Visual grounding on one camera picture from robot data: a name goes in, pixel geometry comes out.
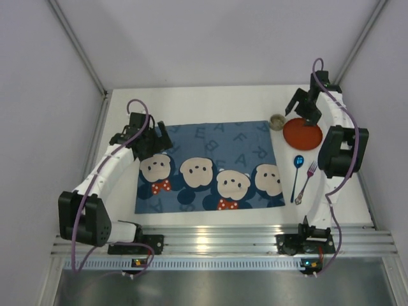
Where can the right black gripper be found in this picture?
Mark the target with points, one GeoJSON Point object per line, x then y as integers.
{"type": "Point", "coordinates": [301, 101]}

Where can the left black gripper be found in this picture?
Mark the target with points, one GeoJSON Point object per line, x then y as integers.
{"type": "Point", "coordinates": [158, 140]}

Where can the red plate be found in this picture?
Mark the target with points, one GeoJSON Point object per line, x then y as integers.
{"type": "Point", "coordinates": [300, 136]}

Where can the speckled ceramic cup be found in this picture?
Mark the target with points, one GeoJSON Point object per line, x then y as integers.
{"type": "Point", "coordinates": [277, 122]}

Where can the iridescent purple fork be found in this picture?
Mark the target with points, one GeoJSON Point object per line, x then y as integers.
{"type": "Point", "coordinates": [310, 173]}

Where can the blue cartoon placemat cloth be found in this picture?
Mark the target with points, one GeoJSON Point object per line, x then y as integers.
{"type": "Point", "coordinates": [211, 167]}

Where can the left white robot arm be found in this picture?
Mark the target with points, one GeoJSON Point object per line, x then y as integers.
{"type": "Point", "coordinates": [84, 215]}

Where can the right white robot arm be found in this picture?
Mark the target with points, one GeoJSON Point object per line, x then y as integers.
{"type": "Point", "coordinates": [324, 123]}

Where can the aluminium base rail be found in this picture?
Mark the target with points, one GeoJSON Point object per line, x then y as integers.
{"type": "Point", "coordinates": [359, 241]}

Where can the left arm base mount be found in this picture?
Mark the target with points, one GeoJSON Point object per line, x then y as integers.
{"type": "Point", "coordinates": [149, 244]}

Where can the right aluminium frame post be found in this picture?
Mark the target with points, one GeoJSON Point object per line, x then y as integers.
{"type": "Point", "coordinates": [362, 36]}

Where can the aluminium frame post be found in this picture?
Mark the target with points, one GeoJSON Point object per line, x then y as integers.
{"type": "Point", "coordinates": [362, 36]}
{"type": "Point", "coordinates": [76, 44]}

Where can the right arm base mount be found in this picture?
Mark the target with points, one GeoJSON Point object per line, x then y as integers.
{"type": "Point", "coordinates": [308, 240]}

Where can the slotted grey cable duct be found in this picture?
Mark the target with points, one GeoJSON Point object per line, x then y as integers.
{"type": "Point", "coordinates": [164, 264]}

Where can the left aluminium frame post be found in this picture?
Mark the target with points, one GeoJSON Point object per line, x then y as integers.
{"type": "Point", "coordinates": [76, 44]}

